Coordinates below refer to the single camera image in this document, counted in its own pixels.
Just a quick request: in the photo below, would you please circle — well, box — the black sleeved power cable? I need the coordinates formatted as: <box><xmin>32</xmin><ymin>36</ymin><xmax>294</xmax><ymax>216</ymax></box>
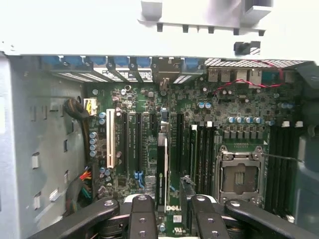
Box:
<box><xmin>63</xmin><ymin>98</ymin><xmax>91</xmax><ymax>161</ymax></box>

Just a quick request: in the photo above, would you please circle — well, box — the thin metal locking lever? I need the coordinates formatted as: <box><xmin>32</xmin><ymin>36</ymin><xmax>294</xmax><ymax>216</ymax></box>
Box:
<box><xmin>263</xmin><ymin>152</ymin><xmax>305</xmax><ymax>164</ymax></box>

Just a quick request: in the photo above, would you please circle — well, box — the black open PC case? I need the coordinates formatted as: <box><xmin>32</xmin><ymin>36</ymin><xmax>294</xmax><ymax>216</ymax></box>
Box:
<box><xmin>0</xmin><ymin>0</ymin><xmax>319</xmax><ymax>239</ymax></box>

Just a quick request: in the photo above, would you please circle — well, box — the silver rear port block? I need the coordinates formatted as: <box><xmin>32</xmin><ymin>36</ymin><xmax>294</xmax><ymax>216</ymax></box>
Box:
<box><xmin>207</xmin><ymin>66</ymin><xmax>263</xmax><ymax>88</ymax></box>

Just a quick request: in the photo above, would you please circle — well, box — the black RAM slot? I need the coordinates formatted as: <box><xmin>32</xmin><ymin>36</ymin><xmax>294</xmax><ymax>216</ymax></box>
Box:
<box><xmin>200</xmin><ymin>121</ymin><xmax>216</xmax><ymax>193</ymax></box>
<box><xmin>286</xmin><ymin>120</ymin><xmax>304</xmax><ymax>218</ymax></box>
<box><xmin>270</xmin><ymin>121</ymin><xmax>287</xmax><ymax>215</ymax></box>

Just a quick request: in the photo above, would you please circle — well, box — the red and black twisted wire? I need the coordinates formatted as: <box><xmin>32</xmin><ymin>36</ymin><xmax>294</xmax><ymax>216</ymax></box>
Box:
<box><xmin>208</xmin><ymin>59</ymin><xmax>285</xmax><ymax>97</ymax></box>

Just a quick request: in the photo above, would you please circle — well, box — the metal CPU socket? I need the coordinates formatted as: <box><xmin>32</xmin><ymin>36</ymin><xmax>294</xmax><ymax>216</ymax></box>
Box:
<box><xmin>215</xmin><ymin>145</ymin><xmax>269</xmax><ymax>208</ymax></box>

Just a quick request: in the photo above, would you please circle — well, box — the green motherboard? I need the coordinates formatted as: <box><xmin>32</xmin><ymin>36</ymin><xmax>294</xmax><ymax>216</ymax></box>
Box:
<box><xmin>84</xmin><ymin>72</ymin><xmax>304</xmax><ymax>239</ymax></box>

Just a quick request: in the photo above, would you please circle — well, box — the grey plastic parts rack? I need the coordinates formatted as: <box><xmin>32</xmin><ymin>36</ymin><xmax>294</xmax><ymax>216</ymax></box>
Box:
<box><xmin>137</xmin><ymin>0</ymin><xmax>274</xmax><ymax>37</ymax></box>

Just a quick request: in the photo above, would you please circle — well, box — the white expansion slot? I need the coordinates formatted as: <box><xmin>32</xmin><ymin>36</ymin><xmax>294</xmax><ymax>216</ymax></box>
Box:
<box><xmin>106</xmin><ymin>108</ymin><xmax>116</xmax><ymax>168</ymax></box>

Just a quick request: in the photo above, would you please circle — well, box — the coloured wire bundle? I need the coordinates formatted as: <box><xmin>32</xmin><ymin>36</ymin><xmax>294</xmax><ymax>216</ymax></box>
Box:
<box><xmin>65</xmin><ymin>163</ymin><xmax>95</xmax><ymax>218</ymax></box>

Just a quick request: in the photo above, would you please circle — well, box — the long black expansion slot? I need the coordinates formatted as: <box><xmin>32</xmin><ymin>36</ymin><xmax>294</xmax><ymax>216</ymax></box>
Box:
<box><xmin>136</xmin><ymin>113</ymin><xmax>144</xmax><ymax>175</ymax></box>
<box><xmin>175</xmin><ymin>113</ymin><xmax>185</xmax><ymax>174</ymax></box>
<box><xmin>121</xmin><ymin>113</ymin><xmax>130</xmax><ymax>175</ymax></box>

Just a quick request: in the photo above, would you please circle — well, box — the white power connector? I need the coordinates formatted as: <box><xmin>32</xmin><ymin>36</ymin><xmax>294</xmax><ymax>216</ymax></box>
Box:
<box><xmin>84</xmin><ymin>98</ymin><xmax>98</xmax><ymax>117</ymax></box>

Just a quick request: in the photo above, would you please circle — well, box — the blue data connector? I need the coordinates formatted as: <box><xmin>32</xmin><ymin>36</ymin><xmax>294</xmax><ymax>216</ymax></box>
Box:
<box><xmin>134</xmin><ymin>170</ymin><xmax>146</xmax><ymax>189</ymax></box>

